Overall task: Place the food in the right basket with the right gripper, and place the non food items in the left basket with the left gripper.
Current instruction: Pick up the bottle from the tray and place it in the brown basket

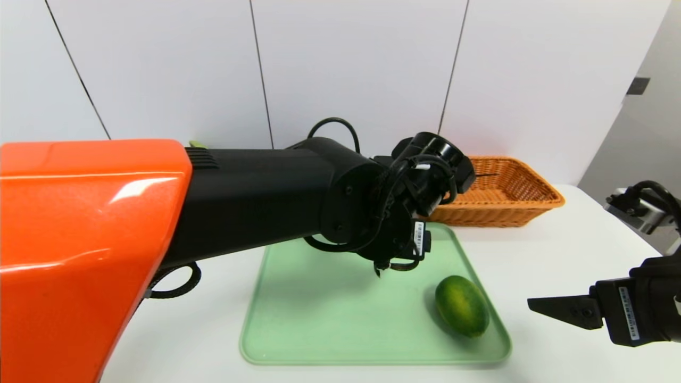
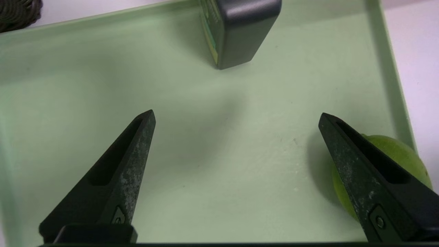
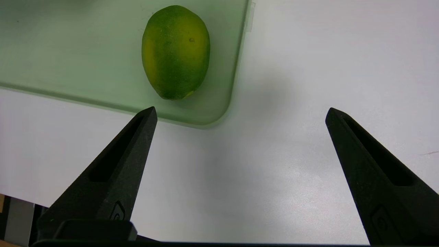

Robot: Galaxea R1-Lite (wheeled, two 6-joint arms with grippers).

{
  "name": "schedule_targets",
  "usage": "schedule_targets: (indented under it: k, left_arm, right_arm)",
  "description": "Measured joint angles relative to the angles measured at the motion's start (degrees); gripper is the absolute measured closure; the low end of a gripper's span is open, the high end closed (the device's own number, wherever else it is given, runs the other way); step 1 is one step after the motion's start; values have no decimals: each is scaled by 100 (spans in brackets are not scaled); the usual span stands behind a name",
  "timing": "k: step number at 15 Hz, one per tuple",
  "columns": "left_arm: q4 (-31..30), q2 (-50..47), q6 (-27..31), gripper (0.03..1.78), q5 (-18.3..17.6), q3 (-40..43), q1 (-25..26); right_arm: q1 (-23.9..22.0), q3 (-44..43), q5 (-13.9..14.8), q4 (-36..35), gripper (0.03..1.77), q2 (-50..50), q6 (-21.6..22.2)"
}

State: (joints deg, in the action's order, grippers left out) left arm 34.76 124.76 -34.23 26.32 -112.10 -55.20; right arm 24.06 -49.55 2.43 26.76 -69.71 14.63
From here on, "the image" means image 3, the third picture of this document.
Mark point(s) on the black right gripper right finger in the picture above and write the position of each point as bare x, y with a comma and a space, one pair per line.
387, 199

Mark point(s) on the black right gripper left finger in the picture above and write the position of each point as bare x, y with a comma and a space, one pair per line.
113, 178

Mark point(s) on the light green plastic tray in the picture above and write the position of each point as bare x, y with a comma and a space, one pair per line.
68, 51

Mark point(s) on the green mango fruit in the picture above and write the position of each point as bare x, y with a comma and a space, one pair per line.
175, 51

